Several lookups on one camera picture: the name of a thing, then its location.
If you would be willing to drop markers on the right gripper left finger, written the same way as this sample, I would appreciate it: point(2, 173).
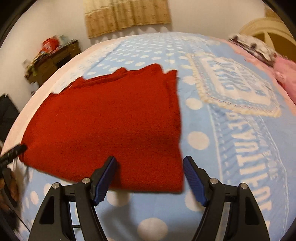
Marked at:
point(66, 208)

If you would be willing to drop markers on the red knitted sweater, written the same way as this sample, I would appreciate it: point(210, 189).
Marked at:
point(133, 115)

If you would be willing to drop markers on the left hand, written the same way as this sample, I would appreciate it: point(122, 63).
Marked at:
point(9, 191)

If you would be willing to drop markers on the black bag on floor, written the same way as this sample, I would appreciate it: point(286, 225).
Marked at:
point(8, 115)

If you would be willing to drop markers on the brown wooden cabinet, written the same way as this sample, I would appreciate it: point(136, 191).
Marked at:
point(46, 64)

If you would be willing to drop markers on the pink blue bed sheet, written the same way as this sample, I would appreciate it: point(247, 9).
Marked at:
point(237, 123)

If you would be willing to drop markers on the red bag on cabinet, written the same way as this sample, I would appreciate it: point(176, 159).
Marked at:
point(49, 45)

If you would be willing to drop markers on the black white patterned pillow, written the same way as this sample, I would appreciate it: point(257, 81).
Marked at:
point(255, 47)

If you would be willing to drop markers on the beige patterned curtain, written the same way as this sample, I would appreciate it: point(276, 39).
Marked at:
point(104, 17)

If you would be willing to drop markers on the cream wooden headboard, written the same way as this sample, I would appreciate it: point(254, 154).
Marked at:
point(273, 32)

